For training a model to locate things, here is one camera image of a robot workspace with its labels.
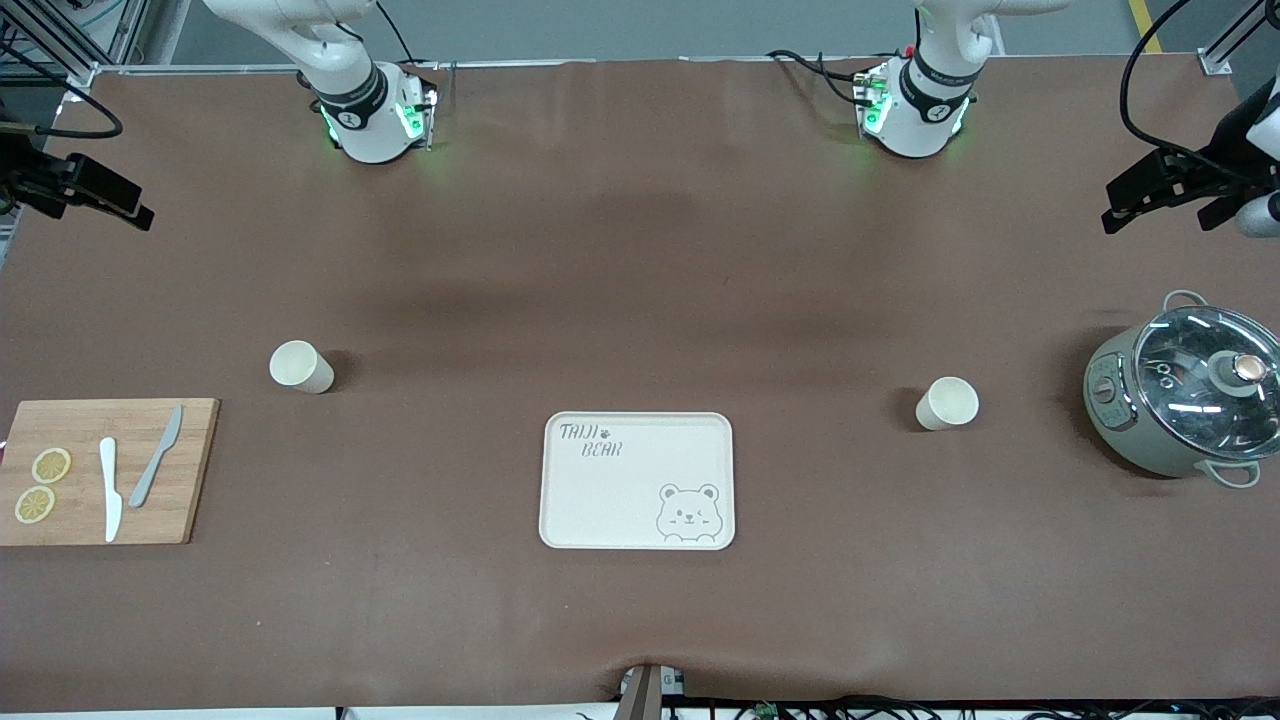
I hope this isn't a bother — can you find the white plastic cup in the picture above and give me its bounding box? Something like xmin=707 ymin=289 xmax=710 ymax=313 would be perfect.
xmin=268 ymin=340 xmax=336 ymax=395
xmin=915 ymin=376 xmax=981 ymax=432

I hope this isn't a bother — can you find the glass pot lid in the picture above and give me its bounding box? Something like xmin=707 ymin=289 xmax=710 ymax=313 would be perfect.
xmin=1133 ymin=305 xmax=1280 ymax=461

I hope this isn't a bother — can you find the wooden cutting board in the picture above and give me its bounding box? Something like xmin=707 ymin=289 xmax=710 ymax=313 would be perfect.
xmin=0 ymin=398 xmax=221 ymax=547

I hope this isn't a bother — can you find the green electric cooking pot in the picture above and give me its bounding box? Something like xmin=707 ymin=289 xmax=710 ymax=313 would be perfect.
xmin=1083 ymin=290 xmax=1280 ymax=489

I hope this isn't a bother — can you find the grey plastic knife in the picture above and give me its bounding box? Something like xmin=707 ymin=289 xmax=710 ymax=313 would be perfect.
xmin=128 ymin=404 xmax=185 ymax=509

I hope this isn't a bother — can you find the white plastic knife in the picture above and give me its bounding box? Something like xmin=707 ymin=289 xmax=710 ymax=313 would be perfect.
xmin=98 ymin=437 xmax=124 ymax=543

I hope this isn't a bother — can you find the cream tray with bear print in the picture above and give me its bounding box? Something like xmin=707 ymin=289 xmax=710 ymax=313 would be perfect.
xmin=538 ymin=411 xmax=736 ymax=551

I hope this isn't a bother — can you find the aluminium frame profile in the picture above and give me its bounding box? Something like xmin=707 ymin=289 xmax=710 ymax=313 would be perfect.
xmin=1198 ymin=0 xmax=1280 ymax=77
xmin=0 ymin=0 xmax=151 ymax=93

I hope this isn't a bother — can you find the black right arm base cable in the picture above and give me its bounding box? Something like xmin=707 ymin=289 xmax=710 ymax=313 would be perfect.
xmin=375 ymin=0 xmax=441 ymax=73

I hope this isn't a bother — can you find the black arm base cable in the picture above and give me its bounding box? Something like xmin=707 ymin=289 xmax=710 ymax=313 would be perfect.
xmin=767 ymin=48 xmax=883 ymax=107
xmin=375 ymin=0 xmax=441 ymax=73

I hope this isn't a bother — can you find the black left arm base cable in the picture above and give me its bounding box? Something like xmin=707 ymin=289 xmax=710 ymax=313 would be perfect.
xmin=767 ymin=48 xmax=883 ymax=107

